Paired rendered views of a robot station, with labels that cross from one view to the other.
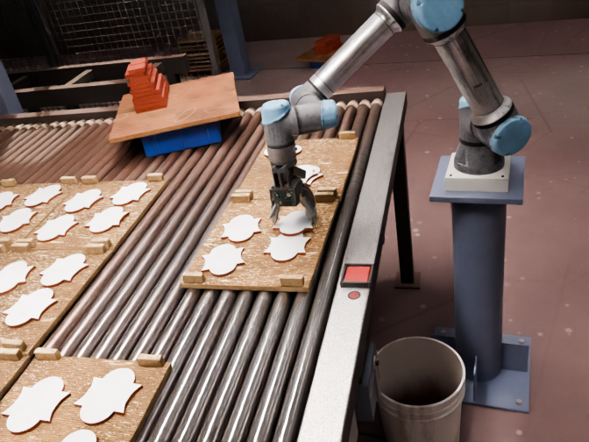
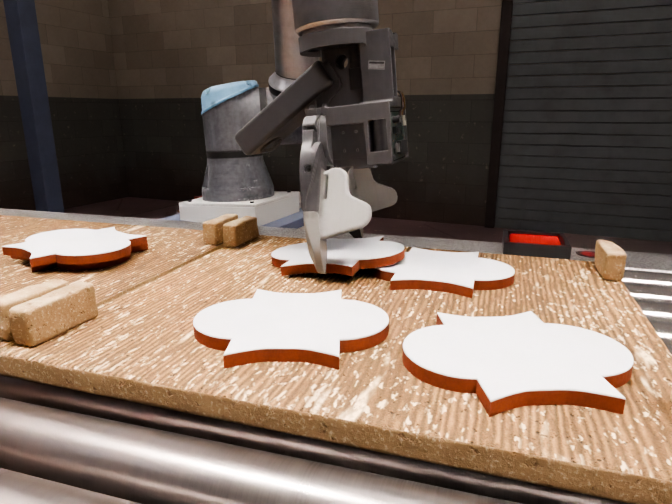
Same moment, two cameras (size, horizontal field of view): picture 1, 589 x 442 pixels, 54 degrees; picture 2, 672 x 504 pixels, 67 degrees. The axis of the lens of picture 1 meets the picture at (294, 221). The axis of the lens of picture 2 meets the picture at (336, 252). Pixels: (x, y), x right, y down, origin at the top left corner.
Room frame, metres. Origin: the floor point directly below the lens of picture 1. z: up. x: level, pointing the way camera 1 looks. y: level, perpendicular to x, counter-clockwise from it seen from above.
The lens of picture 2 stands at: (1.41, 0.49, 1.08)
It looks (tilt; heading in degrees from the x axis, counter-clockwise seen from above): 15 degrees down; 268
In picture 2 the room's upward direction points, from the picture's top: straight up
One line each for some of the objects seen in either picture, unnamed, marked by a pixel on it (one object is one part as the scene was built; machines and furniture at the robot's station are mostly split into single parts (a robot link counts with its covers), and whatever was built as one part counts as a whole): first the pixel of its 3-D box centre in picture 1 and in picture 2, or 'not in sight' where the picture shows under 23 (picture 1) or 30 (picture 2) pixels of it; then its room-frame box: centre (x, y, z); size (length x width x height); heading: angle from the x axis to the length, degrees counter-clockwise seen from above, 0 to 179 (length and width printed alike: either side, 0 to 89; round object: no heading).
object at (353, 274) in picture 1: (357, 275); (534, 245); (1.14, -0.13, 0.92); 0.06 x 0.06 x 0.01; 71
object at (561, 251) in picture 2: (357, 275); (534, 243); (1.14, -0.13, 0.92); 0.08 x 0.08 x 0.02; 71
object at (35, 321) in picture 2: (240, 197); (56, 312); (1.60, 0.15, 0.95); 0.06 x 0.02 x 0.03; 70
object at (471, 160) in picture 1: (479, 149); (236, 173); (1.58, -0.60, 0.96); 0.15 x 0.15 x 0.10
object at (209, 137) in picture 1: (181, 124); not in sight; (2.26, 0.37, 0.97); 0.31 x 0.31 x 0.10; 2
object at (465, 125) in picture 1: (480, 114); (235, 116); (1.58, -0.60, 1.08); 0.13 x 0.12 x 0.14; 6
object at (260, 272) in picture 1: (265, 240); (374, 306); (1.37, 0.09, 0.93); 0.41 x 0.35 x 0.02; 160
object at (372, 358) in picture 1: (356, 381); not in sight; (0.95, -0.07, 0.77); 0.14 x 0.11 x 0.18; 161
